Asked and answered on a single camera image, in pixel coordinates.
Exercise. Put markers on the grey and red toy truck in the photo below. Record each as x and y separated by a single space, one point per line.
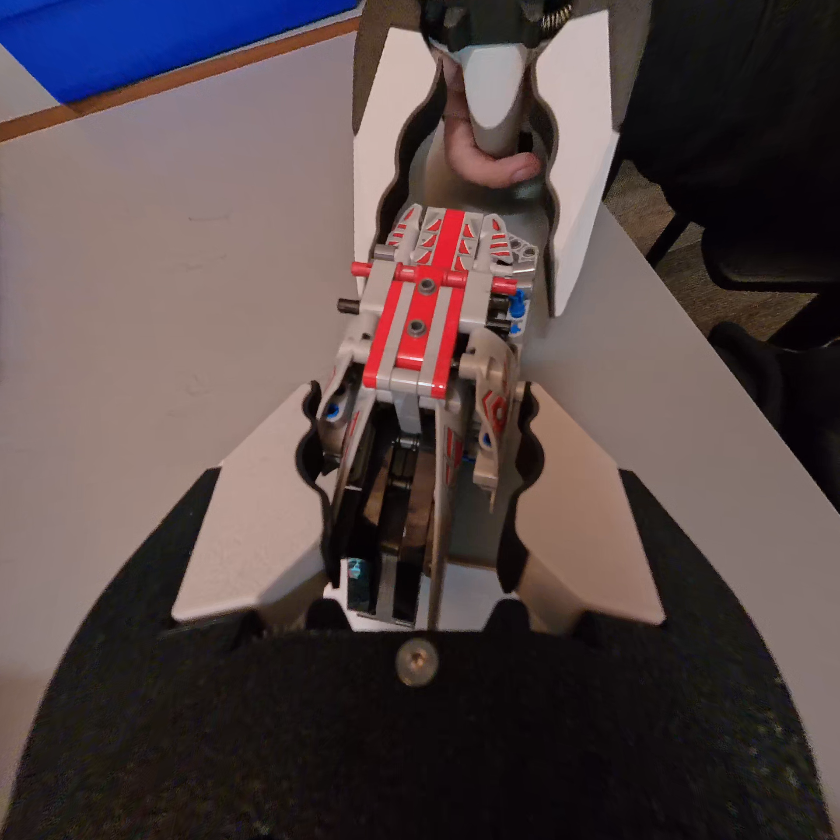
407 328

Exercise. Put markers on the person's right hand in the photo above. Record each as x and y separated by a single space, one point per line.
492 170

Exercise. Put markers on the white desk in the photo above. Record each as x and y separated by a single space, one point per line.
164 295

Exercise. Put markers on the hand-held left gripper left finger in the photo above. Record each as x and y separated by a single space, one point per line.
243 525

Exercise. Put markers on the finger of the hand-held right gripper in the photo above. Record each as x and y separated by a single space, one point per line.
380 98
584 131

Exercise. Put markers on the person's black pants leg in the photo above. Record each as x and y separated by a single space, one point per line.
787 387

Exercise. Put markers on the desk with brown edge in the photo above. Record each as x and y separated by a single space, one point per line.
23 92

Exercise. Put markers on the black office chair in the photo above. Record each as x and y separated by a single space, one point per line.
768 269

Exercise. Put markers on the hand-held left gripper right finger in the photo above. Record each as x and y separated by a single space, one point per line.
584 531

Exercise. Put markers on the blue storage bin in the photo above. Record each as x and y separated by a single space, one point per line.
164 39

